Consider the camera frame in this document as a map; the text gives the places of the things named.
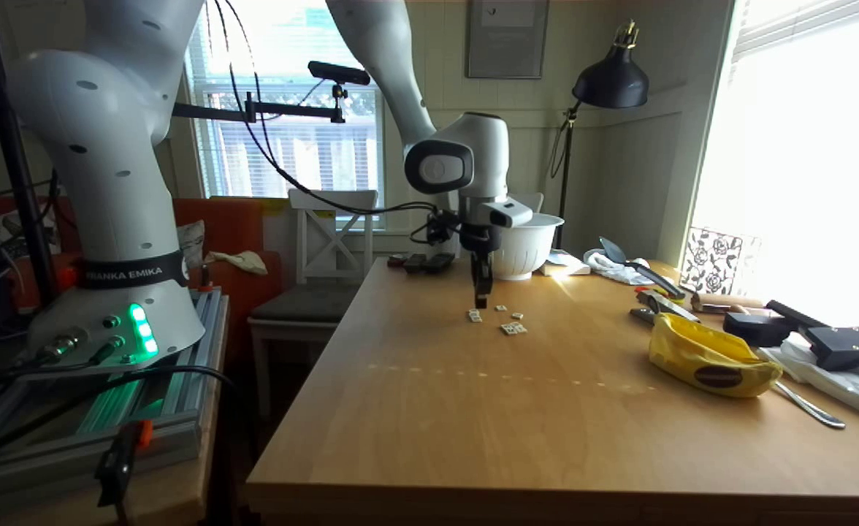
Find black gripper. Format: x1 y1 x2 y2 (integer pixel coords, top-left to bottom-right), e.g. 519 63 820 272
459 221 500 302

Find white bowl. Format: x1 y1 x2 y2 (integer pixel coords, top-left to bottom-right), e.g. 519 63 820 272
487 210 565 283

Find grey cloth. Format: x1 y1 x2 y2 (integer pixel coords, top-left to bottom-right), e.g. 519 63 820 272
581 234 656 290

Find white wooden chair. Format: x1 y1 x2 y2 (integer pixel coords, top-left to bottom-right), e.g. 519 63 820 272
245 186 381 398

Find white framed window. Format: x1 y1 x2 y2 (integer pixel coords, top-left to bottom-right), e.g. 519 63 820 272
183 0 386 213

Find black desk lamp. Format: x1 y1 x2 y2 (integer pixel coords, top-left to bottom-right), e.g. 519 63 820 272
546 20 652 258

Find yellow bowl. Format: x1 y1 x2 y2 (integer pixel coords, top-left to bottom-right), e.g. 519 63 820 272
646 310 785 401

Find white crumpled cloth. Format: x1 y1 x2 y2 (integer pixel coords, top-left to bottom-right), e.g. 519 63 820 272
200 248 272 277

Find orange fabric furniture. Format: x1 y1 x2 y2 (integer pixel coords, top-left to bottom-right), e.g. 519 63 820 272
172 195 269 296

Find metal spoon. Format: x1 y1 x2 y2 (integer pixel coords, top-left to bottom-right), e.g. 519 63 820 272
764 378 850 432

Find bright window with blinds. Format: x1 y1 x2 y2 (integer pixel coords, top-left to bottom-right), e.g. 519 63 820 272
690 0 859 334

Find white tray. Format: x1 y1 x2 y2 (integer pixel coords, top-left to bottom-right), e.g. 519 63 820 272
767 340 859 432

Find black desk tool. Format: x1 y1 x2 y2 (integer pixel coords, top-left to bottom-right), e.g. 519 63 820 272
799 322 859 373

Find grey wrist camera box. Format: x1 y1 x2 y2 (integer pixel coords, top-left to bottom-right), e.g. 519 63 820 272
484 199 536 234

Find wooden handled tool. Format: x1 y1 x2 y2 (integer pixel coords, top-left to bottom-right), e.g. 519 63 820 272
628 283 703 331

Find patterned wire cube box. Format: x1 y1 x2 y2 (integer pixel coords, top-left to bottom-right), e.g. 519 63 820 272
676 226 749 302

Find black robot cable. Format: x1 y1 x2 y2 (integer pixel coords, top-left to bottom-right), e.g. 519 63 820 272
203 0 468 251

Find framed wall picture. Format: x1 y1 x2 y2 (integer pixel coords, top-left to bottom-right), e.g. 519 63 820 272
460 0 551 85

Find black camera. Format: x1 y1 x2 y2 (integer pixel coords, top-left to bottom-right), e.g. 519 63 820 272
304 59 373 91

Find black camera bar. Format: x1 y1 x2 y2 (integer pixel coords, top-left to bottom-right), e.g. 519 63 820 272
170 97 351 129

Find orange handled tool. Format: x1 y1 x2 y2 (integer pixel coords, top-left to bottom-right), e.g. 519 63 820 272
92 417 156 512

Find aluminium rail frame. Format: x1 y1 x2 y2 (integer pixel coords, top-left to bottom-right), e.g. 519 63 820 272
0 290 231 508

